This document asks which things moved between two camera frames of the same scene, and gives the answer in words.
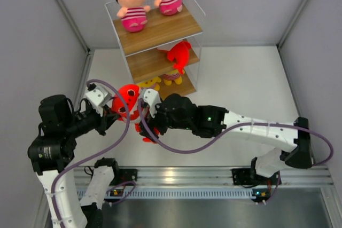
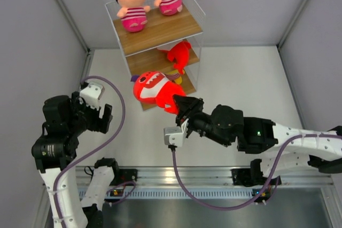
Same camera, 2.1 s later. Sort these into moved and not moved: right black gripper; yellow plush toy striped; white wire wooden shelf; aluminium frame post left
Moved: right black gripper
Not moved: aluminium frame post left; yellow plush toy striped; white wire wooden shelf
